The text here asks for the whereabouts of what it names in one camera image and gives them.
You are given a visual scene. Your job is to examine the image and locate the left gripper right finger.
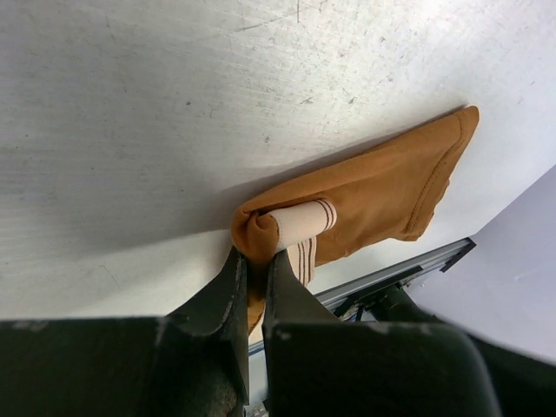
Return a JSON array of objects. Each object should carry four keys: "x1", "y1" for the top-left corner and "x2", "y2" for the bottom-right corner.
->
[{"x1": 263, "y1": 253, "x2": 555, "y2": 416}]

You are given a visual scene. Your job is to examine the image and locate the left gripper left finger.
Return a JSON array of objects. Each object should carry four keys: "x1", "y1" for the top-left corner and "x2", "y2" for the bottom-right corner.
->
[{"x1": 1, "y1": 250, "x2": 248, "y2": 416}]

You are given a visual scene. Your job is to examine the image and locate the brown underwear cream waistband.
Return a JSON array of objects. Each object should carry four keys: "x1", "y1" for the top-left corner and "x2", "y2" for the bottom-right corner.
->
[{"x1": 230, "y1": 106, "x2": 480, "y2": 333}]

